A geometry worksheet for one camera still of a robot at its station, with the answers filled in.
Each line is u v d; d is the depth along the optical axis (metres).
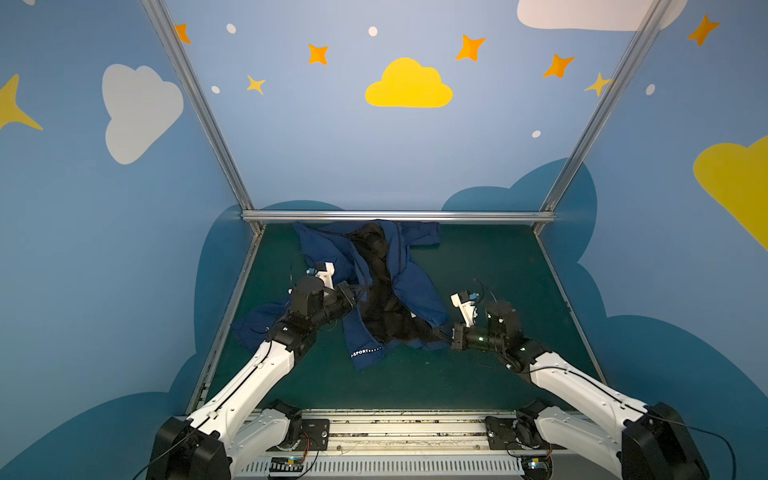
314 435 0.74
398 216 1.15
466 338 0.71
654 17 0.70
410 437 0.75
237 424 0.44
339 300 0.69
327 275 0.73
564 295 1.07
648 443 0.40
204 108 0.84
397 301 0.96
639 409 0.44
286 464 0.73
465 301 0.74
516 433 0.73
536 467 0.73
